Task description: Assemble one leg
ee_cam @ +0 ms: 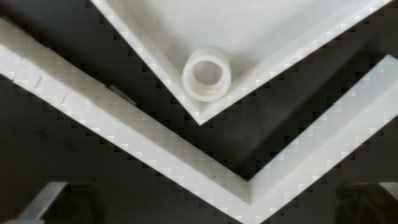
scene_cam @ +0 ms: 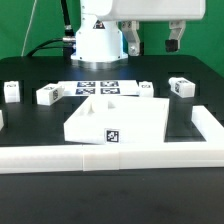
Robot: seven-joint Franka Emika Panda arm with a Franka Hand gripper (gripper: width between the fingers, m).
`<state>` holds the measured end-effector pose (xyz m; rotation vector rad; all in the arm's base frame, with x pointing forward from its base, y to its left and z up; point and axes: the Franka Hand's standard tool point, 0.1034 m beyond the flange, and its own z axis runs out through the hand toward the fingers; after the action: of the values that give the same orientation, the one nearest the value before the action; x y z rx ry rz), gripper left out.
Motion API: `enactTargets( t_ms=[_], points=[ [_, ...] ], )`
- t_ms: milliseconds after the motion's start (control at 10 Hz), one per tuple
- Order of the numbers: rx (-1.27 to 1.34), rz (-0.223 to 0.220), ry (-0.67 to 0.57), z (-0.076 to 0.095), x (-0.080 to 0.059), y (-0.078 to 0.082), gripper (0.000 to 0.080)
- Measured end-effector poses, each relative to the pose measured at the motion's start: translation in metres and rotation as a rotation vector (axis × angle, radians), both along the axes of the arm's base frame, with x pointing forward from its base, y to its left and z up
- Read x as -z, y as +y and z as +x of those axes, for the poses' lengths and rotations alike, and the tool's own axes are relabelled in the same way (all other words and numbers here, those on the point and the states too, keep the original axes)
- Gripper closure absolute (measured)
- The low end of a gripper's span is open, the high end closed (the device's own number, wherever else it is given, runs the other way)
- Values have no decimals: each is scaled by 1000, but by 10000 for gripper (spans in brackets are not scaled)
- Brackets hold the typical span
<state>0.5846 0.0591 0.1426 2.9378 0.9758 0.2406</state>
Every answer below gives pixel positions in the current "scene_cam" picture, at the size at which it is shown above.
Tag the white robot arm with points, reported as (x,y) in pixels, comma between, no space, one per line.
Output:
(108,34)

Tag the white square tabletop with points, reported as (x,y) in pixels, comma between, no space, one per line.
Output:
(108,119)

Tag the white L-shaped fence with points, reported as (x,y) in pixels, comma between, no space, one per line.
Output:
(208,153)

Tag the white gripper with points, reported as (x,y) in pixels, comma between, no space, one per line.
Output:
(151,10)

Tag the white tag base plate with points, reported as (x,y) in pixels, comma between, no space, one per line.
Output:
(113,87)

